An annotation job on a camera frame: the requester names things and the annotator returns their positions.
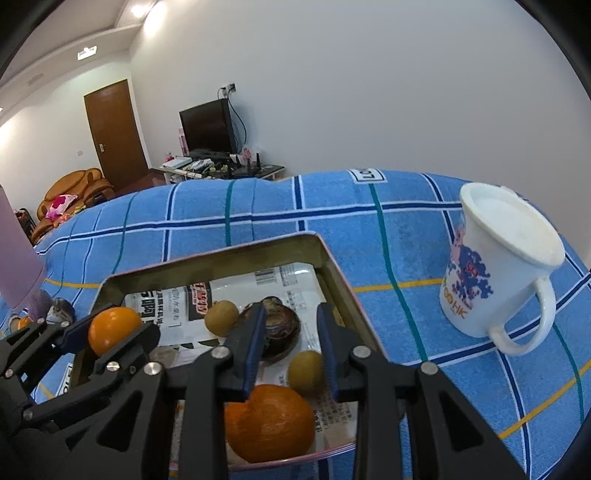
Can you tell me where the lilac tall kettle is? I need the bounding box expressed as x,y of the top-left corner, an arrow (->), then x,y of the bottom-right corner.
0,185 -> 47,311

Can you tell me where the white printed mug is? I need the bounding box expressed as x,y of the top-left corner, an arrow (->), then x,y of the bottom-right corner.
438,182 -> 566,356

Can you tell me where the blue plaid blanket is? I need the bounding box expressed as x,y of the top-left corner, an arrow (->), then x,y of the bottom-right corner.
0,170 -> 591,480

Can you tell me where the brown wooden door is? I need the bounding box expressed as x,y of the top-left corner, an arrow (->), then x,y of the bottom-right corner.
84,79 -> 151,192

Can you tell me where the black hanging cable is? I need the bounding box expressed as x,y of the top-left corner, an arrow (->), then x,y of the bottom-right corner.
228,92 -> 247,148

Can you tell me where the large orange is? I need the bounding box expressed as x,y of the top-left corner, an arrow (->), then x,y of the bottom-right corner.
225,384 -> 317,464

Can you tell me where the black router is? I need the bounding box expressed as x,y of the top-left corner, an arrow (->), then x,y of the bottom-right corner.
231,154 -> 264,178

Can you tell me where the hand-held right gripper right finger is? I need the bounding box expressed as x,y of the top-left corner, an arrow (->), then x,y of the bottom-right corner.
316,302 -> 529,480

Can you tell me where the pink rectangular tin box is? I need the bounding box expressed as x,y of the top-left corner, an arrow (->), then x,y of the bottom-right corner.
69,233 -> 389,472

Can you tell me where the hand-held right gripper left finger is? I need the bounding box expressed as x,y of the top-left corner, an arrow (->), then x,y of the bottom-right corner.
88,304 -> 269,480

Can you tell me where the brown longan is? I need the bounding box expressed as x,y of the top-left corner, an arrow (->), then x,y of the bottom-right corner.
288,351 -> 324,398
204,300 -> 240,336

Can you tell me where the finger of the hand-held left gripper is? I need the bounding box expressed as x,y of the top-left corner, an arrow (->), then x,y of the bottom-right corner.
23,322 -> 161,418
2,318 -> 95,377

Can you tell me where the black television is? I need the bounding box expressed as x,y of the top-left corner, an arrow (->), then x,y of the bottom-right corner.
178,98 -> 238,155

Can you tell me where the brown striped shell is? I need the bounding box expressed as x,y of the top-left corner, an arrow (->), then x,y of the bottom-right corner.
48,298 -> 77,324
240,298 -> 302,363

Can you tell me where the white television stand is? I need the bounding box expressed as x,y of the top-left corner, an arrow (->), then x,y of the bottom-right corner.
159,154 -> 286,185

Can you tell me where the pink cushion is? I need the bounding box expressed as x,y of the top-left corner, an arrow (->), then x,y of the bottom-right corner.
46,194 -> 77,217

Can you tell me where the orange leather armchair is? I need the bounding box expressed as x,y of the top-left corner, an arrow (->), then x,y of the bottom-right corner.
36,168 -> 115,232

